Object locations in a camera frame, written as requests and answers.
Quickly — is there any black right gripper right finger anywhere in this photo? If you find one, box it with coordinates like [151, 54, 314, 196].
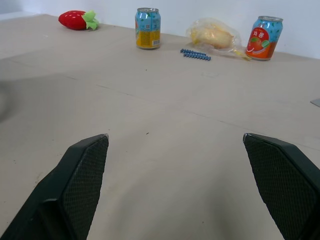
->
[242, 132, 320, 240]

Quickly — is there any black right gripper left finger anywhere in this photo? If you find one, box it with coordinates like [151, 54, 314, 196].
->
[0, 133, 110, 240]

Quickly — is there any blue red drink can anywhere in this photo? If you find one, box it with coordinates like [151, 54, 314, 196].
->
[245, 15, 284, 62]

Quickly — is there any bread in clear plastic bag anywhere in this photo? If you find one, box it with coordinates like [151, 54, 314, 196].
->
[185, 17, 252, 62]

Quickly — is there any red plush strawberry toy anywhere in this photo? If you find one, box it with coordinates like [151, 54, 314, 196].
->
[58, 9, 100, 31]

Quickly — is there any blue yellow drink can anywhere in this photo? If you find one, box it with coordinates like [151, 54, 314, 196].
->
[135, 7, 162, 51]

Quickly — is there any blue spiral hair tie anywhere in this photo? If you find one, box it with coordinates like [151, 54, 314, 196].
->
[180, 48, 212, 62]

